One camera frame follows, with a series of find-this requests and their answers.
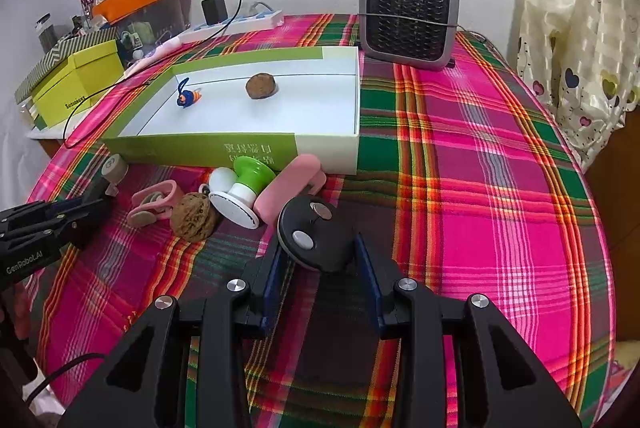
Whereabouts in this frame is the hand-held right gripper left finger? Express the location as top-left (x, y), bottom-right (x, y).
top-left (59, 249), bottom-right (296, 428)

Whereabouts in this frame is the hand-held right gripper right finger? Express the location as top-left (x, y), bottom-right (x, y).
top-left (352, 233), bottom-right (583, 428)

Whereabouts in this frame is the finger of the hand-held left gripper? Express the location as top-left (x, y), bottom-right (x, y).
top-left (55, 200), bottom-right (114, 251)
top-left (47, 182), bottom-right (120, 221)

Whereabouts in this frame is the black round device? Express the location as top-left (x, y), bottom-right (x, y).
top-left (276, 196), bottom-right (357, 273)

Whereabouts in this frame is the pink oblong case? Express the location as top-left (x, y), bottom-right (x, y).
top-left (253, 154), bottom-right (327, 225)

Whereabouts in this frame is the brown walnut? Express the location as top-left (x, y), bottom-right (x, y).
top-left (170, 192), bottom-right (222, 241)
top-left (245, 74), bottom-right (277, 100)

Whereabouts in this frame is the green and white massager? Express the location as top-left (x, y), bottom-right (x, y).
top-left (199, 155), bottom-right (277, 230)

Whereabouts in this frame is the green and white cardboard box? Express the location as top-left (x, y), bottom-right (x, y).
top-left (102, 46), bottom-right (362, 176)

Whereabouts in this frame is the lime green box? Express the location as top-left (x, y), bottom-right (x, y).
top-left (31, 39), bottom-right (126, 130)

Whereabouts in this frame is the grey zigzag patterned box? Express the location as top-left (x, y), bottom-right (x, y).
top-left (14, 28), bottom-right (118, 105)

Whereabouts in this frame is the blue toy mouse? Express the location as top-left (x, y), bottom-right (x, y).
top-left (176, 77), bottom-right (203, 110)

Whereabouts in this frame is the pink plaid tablecloth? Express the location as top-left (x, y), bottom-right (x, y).
top-left (25, 13), bottom-right (618, 428)

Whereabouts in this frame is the pink white tube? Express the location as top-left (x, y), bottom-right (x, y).
top-left (122, 39), bottom-right (182, 74)

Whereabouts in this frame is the black charger adapter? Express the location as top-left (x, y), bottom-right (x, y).
top-left (201, 0), bottom-right (229, 25)

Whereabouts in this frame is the wooden cabinet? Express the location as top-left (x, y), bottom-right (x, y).
top-left (582, 118), bottom-right (640, 349)

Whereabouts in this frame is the white power strip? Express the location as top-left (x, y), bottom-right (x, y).
top-left (177, 9), bottom-right (284, 46)

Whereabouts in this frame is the grey space heater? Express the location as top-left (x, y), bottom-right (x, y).
top-left (358, 0), bottom-right (462, 71)

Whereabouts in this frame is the cream heart print curtain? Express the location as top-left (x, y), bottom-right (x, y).
top-left (517, 0), bottom-right (640, 174)

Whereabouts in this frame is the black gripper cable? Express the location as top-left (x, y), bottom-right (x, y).
top-left (22, 352), bottom-right (106, 401)

